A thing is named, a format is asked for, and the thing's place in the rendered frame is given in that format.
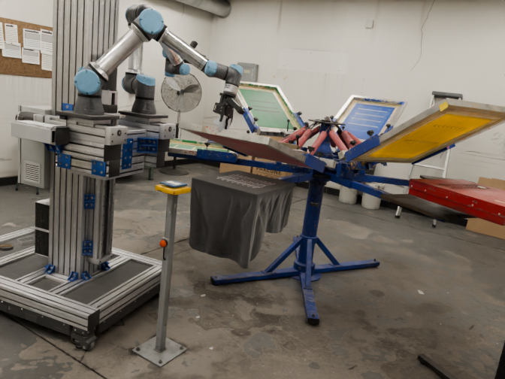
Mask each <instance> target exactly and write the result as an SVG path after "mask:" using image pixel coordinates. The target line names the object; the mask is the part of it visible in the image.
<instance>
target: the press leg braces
mask: <svg viewBox="0 0 505 379"><path fill-rule="evenodd" d="M302 242H303V238H302V237H301V236H299V237H298V238H297V239H296V240H295V241H294V242H293V243H292V244H291V245H290V246H289V247H288V248H287V249H286V250H285V251H284V252H283V253H282V254H281V255H280V256H278V257H277V258H276V259H275V260H274V261H273V262H272V263H271V264H270V265H269V266H268V267H267V268H266V269H265V270H261V272H263V273H264V274H275V273H276V272H275V271H274V269H275V268H276V267H277V266H278V265H280V264H281V263H282V262H283V261H284V260H285V259H286V258H287V257H288V256H289V255H290V254H291V253H292V252H293V251H294V250H295V249H296V248H297V247H298V246H299V245H300V244H301V243H302ZM316 244H317V245H318V246H319V247H320V249H321V250H322V251H323V253H324V254H325V255H326V256H327V257H328V258H329V259H330V260H331V262H332V263H329V265H332V266H333V267H337V266H343V265H342V264H340V263H339V262H338V261H337V260H336V259H335V258H334V256H333V255H332V254H331V252H330V251H329V250H328V248H327V247H326V246H325V245H324V244H323V243H322V242H321V240H320V239H319V238H317V243H316ZM311 263H312V239H307V255H306V274H305V282H302V283H303V288H304V289H309V290H312V289H313V288H312V284H311V282H310V280H311Z"/></svg>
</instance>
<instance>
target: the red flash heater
mask: <svg viewBox="0 0 505 379"><path fill-rule="evenodd" d="M478 186H482V187H485V188H486V189H480V188H478ZM408 187H409V192H408V194H410V195H412V196H415V197H418V198H421V199H424V200H427V201H430V202H433V203H436V204H439V205H442V206H445V207H448V208H451V209H454V210H457V211H460V212H463V213H466V214H469V215H471V216H474V217H478V218H480V219H483V220H487V221H489V222H492V223H496V224H498V225H501V226H505V190H501V189H496V188H494V187H490V186H485V185H482V184H479V183H474V182H470V181H468V180H460V179H414V178H410V182H409V186H408Z"/></svg>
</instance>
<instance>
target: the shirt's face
mask: <svg viewBox="0 0 505 379"><path fill-rule="evenodd" d="M231 174H239V175H243V176H246V177H252V178H255V179H259V180H264V181H267V182H271V183H276V184H274V185H270V186H265V187H261V188H258V189H255V188H252V187H248V186H243V185H240V184H236V183H232V182H228V181H225V180H220V179H216V178H214V177H221V176H226V175H231ZM194 178H196V179H199V180H204V181H207V182H211V183H216V184H219V185H222V186H227V187H231V188H233V189H236V190H242V191H245V192H248V193H253V194H259V193H264V192H267V191H270V190H275V189H279V188H282V187H285V186H290V185H293V184H296V183H290V182H286V181H283V180H277V179H273V178H270V177H265V176H261V175H257V174H252V173H249V172H245V171H239V170H237V171H227V172H223V173H218V174H209V175H204V176H199V177H194Z"/></svg>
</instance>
